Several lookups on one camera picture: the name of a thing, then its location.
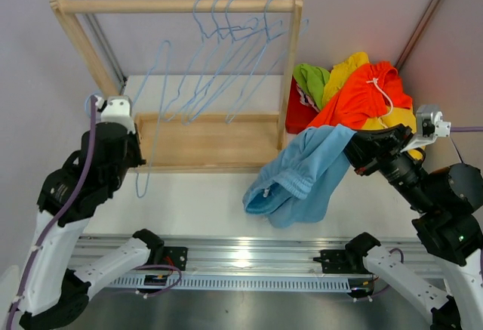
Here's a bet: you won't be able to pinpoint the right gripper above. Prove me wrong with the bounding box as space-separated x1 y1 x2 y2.
330 122 436 212

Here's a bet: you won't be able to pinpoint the pink patterned shorts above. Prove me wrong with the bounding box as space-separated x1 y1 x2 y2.
296 84 320 113

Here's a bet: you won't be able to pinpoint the light blue shorts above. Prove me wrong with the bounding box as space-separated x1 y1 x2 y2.
242 125 355 229

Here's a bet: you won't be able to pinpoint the lime green shorts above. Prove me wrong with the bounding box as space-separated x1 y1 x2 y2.
293 63 330 109

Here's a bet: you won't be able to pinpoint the blue wire hanger green shorts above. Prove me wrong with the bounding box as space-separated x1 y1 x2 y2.
182 0 285 125

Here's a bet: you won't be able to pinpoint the blue wire hanger orange shorts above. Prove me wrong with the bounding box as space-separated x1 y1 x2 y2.
164 0 261 122

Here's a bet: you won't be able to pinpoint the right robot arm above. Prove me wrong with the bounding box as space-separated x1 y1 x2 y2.
344 125 482 329

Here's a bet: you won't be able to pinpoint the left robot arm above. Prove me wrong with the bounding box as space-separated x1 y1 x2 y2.
5 119 165 329

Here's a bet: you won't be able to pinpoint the red plastic tray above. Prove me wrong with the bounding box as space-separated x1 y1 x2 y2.
285 79 318 134

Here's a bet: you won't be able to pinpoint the wooden clothes rack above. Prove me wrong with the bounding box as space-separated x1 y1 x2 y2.
50 0 292 173

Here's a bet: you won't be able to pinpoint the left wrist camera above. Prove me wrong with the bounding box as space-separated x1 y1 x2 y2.
89 94 137 134

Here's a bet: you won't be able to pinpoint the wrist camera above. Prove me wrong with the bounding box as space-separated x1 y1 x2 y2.
89 94 137 134
401 104 451 153

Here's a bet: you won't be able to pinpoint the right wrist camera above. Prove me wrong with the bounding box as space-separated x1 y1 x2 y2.
401 104 451 153

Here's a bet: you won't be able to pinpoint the grey slotted cable duct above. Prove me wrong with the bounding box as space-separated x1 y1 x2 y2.
108 273 351 293

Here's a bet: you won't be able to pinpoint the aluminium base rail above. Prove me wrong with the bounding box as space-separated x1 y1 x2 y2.
69 234 443 279

